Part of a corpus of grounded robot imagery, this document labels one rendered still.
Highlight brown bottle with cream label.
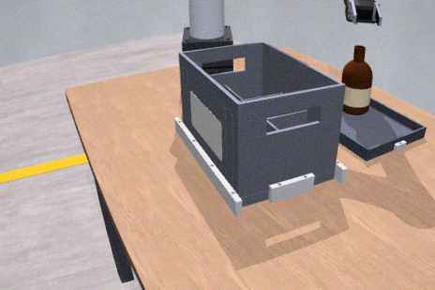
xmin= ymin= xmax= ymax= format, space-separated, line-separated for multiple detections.
xmin=341 ymin=45 xmax=373 ymax=115

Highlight dark grey open-top crate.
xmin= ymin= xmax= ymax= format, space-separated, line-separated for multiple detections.
xmin=179 ymin=41 xmax=346 ymax=207

